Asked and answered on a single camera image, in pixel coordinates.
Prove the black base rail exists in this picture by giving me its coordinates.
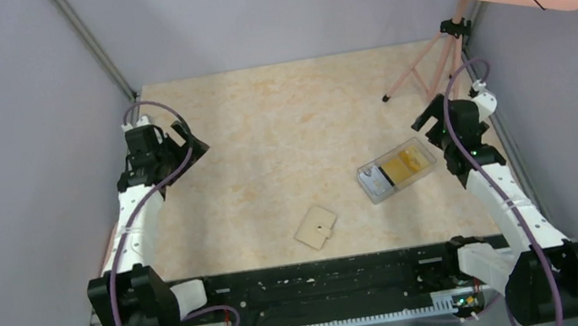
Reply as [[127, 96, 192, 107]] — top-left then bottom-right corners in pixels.
[[181, 243, 485, 326]]

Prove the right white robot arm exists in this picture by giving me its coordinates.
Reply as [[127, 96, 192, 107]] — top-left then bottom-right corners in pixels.
[[412, 90, 578, 326]]

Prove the clear plastic card box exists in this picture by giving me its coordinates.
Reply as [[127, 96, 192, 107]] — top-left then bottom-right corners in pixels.
[[357, 137, 437, 204]]

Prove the yellow credit card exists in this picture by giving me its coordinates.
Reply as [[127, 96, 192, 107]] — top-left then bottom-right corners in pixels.
[[380, 145, 432, 187]]

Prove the grey credit card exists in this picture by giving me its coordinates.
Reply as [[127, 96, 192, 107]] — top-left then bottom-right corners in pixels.
[[358, 166, 393, 198]]

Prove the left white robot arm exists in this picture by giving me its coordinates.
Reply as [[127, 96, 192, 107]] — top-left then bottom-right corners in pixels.
[[87, 121, 221, 326]]

